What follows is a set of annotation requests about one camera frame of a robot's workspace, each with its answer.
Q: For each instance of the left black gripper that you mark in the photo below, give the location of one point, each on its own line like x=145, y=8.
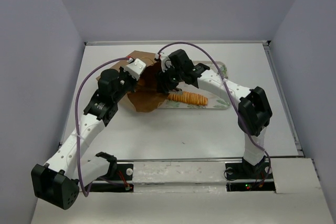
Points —
x=123, y=73

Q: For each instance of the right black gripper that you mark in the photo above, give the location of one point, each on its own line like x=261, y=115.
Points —
x=162, y=81

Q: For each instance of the brown paper bag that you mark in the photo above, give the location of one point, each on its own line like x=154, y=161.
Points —
x=145, y=97

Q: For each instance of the fake ridged spiral bread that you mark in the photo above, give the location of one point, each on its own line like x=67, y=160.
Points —
x=189, y=98

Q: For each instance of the metal kitchen tongs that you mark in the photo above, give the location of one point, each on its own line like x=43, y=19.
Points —
x=176, y=91

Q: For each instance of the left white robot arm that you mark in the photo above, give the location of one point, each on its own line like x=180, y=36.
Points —
x=60, y=180

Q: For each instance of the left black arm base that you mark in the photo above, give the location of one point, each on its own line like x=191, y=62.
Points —
x=120, y=182

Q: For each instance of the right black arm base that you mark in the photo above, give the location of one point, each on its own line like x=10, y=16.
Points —
x=238, y=180

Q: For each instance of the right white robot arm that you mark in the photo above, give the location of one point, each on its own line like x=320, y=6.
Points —
x=252, y=106

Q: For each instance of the floral leaf pattern tray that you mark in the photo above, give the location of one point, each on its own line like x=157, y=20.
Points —
x=214, y=102

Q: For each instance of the white foreground cover board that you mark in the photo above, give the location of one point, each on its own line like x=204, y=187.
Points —
x=196, y=192

